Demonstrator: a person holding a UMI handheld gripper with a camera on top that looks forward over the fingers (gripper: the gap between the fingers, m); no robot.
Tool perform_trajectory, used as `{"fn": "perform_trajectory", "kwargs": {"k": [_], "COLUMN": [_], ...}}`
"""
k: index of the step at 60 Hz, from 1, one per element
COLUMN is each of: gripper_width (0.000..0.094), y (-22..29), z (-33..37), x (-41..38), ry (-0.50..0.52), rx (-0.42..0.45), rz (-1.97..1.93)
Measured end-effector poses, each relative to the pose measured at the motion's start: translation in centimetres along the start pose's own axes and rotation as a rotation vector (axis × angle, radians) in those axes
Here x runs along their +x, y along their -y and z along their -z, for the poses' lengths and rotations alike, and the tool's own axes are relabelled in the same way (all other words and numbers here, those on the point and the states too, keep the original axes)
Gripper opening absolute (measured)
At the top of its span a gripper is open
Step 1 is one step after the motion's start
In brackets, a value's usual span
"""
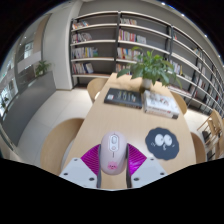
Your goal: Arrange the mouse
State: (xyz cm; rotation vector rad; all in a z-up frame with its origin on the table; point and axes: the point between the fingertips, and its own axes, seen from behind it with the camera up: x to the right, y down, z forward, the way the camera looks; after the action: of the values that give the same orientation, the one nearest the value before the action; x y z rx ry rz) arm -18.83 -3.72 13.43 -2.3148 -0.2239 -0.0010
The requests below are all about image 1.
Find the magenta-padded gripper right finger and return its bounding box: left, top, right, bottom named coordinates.
left=125, top=143, right=168, bottom=188

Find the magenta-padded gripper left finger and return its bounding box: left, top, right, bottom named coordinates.
left=59, top=143, right=102, bottom=188

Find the pale pink computer mouse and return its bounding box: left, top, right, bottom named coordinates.
left=99, top=130, right=129, bottom=176

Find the black cartoon-eyed mouse pad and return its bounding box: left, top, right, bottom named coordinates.
left=144, top=126, right=180, bottom=161

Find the red-spined book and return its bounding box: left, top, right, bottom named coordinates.
left=143, top=105, right=180, bottom=120

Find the white-covered book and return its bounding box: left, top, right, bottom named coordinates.
left=143, top=89, right=181, bottom=116

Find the black hardcover book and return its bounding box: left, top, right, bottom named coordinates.
left=103, top=87, right=144, bottom=110

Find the green potted plant, white pot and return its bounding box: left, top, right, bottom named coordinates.
left=116, top=46, right=183, bottom=90

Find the small green plant on ledge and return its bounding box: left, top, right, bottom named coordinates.
left=34, top=59, right=51, bottom=77

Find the grey bookshelf unit with books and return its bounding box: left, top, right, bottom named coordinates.
left=69, top=10, right=224, bottom=118

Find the group of ceiling lights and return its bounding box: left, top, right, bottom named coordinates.
left=159, top=1, right=209, bottom=38

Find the wooden frame chair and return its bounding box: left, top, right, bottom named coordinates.
left=204, top=128, right=224, bottom=161
left=196, top=109, right=224, bottom=141

